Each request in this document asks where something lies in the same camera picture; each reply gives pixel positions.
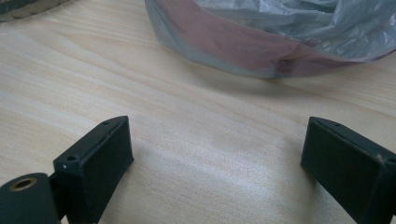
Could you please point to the pink waste bin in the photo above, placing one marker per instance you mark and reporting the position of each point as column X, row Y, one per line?
column 292, row 67

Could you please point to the bin with plastic liner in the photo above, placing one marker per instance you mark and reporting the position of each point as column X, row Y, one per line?
column 280, row 18

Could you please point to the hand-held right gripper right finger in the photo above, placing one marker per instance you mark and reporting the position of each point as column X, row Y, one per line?
column 348, row 168

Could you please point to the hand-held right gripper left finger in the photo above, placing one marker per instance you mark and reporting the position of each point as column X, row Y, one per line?
column 93, row 168

